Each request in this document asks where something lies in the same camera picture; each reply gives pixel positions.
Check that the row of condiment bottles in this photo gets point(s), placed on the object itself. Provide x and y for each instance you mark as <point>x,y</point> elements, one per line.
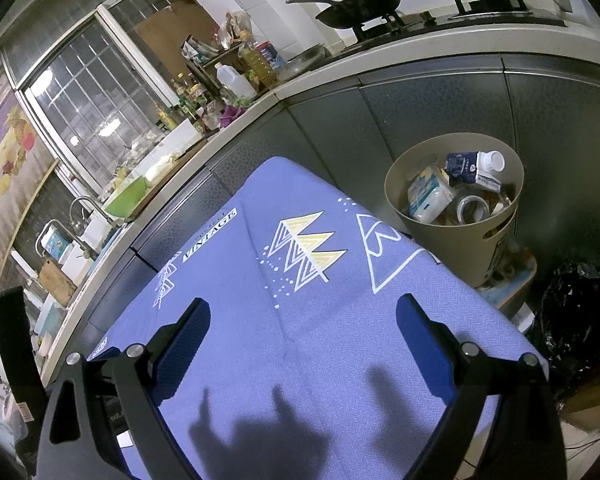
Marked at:
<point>185,100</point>

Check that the purple vegetable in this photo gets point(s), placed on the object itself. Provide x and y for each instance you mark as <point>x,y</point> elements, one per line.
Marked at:
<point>232,115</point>

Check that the blue printed tablecloth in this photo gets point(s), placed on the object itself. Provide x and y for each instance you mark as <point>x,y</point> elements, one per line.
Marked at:
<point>305,360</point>

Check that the yellow cooking oil bottle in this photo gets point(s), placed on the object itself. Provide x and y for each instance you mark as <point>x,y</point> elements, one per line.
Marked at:
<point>260,65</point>

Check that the blue label oil bottle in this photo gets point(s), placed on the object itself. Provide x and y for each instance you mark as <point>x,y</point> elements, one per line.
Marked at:
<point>270,55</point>

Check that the white blue packet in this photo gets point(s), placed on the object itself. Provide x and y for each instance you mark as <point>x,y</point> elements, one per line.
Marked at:
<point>427,195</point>

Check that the black wok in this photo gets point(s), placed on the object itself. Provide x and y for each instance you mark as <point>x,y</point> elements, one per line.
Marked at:
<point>360,7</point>

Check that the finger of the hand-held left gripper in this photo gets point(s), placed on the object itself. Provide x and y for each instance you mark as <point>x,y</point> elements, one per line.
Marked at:
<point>17,340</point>

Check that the green plastic basin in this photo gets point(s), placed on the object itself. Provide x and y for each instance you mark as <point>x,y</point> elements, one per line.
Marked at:
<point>125,197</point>

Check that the wooden cutting board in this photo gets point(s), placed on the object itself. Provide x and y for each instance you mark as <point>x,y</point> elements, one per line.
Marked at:
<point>57,282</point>

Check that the black gas stove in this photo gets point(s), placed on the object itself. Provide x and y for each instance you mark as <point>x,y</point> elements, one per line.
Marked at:
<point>505,20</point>

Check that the blue white detergent bottle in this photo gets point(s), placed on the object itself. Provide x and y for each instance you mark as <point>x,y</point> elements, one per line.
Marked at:
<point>57,245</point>

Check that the black trash bag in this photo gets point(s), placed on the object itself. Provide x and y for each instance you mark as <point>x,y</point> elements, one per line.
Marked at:
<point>575,320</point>

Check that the steel basin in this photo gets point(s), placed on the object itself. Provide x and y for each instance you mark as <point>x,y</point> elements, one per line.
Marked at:
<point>302,62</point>

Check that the white basin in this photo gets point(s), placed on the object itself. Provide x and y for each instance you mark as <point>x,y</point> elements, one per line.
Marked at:
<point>182,137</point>

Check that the grey kitchen counter cabinet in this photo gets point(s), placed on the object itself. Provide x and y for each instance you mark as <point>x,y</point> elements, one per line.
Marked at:
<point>430,95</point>

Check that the white plastic jug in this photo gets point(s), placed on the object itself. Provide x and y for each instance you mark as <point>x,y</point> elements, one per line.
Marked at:
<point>232,82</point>

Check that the light blue plastic box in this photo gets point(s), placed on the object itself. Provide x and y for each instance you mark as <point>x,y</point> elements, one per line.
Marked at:
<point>50,320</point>

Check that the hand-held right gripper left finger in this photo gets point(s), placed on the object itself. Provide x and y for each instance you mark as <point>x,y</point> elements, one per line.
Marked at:
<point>185,340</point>

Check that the white ceramic sink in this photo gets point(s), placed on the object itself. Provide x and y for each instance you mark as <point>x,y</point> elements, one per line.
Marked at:
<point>92,230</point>

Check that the blue white milk carton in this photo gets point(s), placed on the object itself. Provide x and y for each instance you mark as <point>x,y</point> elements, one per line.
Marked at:
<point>467,165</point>

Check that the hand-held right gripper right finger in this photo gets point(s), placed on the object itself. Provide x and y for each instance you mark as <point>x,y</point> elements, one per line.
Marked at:
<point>425,340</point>

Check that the barred kitchen window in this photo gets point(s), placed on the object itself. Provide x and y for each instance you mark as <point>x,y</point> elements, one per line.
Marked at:
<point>90,100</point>

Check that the beige plastic waste bin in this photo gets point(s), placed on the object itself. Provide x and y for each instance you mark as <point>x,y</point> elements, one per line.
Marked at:
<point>445,255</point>

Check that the steel faucet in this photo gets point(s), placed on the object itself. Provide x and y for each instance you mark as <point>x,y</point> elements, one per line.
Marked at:
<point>74,207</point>
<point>87,252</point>

